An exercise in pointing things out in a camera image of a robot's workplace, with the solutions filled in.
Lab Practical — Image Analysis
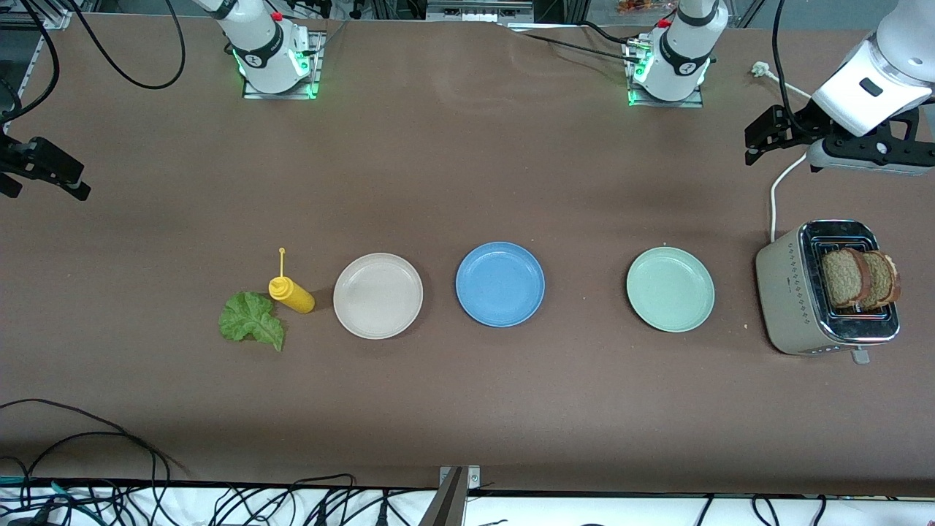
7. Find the brown bread slice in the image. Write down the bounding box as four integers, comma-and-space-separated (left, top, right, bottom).
821, 248, 872, 310
864, 251, 902, 308

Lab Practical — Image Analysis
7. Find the green lettuce leaf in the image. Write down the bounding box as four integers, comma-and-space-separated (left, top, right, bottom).
218, 291, 287, 353

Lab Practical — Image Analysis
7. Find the yellow squeeze bottle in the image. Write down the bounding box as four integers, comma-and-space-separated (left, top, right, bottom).
268, 248, 316, 315

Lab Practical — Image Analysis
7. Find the light green plate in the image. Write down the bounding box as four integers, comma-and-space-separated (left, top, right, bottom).
626, 246, 716, 334

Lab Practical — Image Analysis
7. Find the blue plate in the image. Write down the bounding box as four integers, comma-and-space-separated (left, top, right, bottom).
455, 242, 546, 328

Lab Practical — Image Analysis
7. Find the beige plate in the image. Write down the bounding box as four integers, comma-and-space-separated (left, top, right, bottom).
332, 252, 424, 340

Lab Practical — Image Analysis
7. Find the beige chrome-topped toaster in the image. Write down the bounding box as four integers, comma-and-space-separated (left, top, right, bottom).
755, 219, 901, 365

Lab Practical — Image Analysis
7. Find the grey metal pole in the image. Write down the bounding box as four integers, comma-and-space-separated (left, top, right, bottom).
418, 468, 468, 526

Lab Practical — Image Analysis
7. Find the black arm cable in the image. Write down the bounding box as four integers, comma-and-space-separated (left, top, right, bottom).
0, 0, 61, 125
771, 0, 793, 114
67, 0, 186, 91

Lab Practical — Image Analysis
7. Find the white toaster power cord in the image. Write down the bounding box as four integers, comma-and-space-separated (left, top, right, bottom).
751, 61, 813, 243

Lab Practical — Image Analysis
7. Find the aluminium frame rail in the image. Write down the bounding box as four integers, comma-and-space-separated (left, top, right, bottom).
0, 0, 74, 136

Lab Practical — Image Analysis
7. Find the black cable on table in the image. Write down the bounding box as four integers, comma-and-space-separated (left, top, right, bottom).
511, 20, 651, 66

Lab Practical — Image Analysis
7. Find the long black looping cable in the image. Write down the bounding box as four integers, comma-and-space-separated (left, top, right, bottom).
0, 398, 189, 487

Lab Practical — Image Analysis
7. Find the grey metal equipment frame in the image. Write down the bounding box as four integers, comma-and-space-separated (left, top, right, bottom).
424, 0, 534, 23

